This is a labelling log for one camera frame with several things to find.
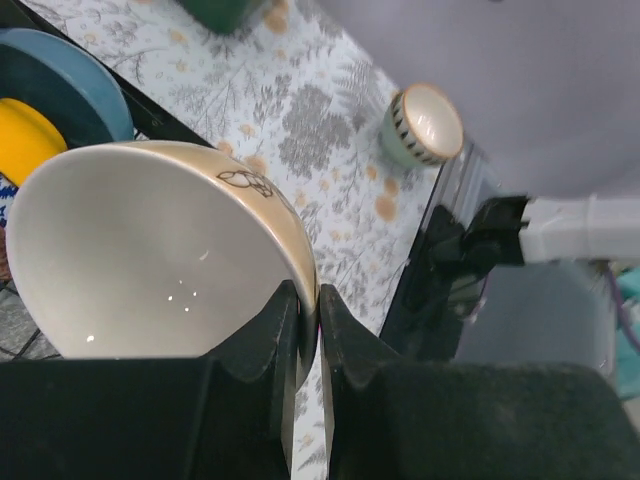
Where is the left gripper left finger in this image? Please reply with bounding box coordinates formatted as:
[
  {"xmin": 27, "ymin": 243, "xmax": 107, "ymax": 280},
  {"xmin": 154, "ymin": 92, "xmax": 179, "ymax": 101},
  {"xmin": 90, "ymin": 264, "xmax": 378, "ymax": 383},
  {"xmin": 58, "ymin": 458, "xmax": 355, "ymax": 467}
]
[{"xmin": 199, "ymin": 280, "xmax": 299, "ymax": 479}]

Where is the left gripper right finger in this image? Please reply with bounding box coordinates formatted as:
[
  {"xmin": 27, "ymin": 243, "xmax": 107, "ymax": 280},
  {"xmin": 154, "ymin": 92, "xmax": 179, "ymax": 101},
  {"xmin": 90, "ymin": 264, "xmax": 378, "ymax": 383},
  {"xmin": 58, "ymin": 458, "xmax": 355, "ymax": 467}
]
[{"xmin": 319, "ymin": 284, "xmax": 415, "ymax": 479}]

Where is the yellow bowl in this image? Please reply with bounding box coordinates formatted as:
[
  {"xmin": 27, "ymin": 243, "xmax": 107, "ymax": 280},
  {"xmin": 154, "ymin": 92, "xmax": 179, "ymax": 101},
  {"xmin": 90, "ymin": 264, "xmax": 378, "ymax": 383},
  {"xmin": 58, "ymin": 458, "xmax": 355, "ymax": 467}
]
[{"xmin": 1, "ymin": 98, "xmax": 68, "ymax": 187}]

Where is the black wire dish rack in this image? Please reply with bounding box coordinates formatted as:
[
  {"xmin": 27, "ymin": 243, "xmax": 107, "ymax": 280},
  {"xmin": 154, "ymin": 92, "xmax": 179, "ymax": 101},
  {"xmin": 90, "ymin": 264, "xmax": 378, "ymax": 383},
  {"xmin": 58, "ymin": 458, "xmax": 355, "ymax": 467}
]
[{"xmin": 1, "ymin": 18, "xmax": 213, "ymax": 358}]

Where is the blue ceramic bowl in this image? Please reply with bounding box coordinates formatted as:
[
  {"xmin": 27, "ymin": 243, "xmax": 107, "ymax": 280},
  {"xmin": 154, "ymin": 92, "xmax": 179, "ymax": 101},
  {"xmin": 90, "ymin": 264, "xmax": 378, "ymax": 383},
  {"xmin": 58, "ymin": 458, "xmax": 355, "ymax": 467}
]
[{"xmin": 1, "ymin": 28, "xmax": 135, "ymax": 148}]

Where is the red patterned bowl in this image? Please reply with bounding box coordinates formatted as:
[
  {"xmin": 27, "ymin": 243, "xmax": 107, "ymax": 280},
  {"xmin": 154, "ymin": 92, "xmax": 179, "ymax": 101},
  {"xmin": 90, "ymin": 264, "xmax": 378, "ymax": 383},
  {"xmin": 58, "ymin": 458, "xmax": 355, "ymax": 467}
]
[{"xmin": 0, "ymin": 175, "xmax": 18, "ymax": 228}]

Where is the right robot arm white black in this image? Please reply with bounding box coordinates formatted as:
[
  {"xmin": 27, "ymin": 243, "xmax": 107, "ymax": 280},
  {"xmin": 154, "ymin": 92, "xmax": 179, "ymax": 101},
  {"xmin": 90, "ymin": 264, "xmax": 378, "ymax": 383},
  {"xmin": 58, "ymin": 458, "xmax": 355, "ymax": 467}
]
[{"xmin": 461, "ymin": 194, "xmax": 639, "ymax": 265}]

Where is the black front base bar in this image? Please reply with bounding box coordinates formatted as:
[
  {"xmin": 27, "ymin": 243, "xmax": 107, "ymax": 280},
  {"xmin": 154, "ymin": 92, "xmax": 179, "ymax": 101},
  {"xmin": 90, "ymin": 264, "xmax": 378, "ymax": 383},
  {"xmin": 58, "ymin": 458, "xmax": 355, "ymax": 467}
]
[{"xmin": 379, "ymin": 202, "xmax": 496, "ymax": 359}]

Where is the white bowl patterned rim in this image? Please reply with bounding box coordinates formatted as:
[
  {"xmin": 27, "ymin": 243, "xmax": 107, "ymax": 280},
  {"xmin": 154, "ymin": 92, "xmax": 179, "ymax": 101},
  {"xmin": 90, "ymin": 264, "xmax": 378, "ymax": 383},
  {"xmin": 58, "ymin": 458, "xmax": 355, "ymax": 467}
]
[{"xmin": 380, "ymin": 83, "xmax": 465, "ymax": 168}]

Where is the green compartment organizer tray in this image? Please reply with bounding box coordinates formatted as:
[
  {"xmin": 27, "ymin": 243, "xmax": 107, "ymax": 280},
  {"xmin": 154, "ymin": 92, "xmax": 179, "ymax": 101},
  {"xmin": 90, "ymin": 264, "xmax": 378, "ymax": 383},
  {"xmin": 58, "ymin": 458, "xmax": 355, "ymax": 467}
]
[{"xmin": 177, "ymin": 0, "xmax": 265, "ymax": 35}]

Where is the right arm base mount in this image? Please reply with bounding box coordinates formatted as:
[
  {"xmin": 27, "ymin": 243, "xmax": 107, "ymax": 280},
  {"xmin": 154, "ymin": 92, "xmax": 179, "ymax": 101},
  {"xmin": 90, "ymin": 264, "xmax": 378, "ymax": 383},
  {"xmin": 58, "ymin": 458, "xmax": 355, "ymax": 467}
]
[{"xmin": 398, "ymin": 205, "xmax": 498, "ymax": 359}]

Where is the aluminium frame rail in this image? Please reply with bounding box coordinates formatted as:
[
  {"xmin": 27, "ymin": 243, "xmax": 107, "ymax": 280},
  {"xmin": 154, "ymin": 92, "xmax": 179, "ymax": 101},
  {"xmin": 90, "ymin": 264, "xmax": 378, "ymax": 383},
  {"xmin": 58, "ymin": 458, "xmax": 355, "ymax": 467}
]
[{"xmin": 423, "ymin": 141, "xmax": 521, "ymax": 227}]

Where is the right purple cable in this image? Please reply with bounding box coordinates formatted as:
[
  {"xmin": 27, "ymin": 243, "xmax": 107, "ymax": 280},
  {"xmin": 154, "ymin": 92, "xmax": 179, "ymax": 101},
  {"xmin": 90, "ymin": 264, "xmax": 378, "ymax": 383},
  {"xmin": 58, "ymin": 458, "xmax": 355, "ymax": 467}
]
[{"xmin": 602, "ymin": 262, "xmax": 640, "ymax": 351}]

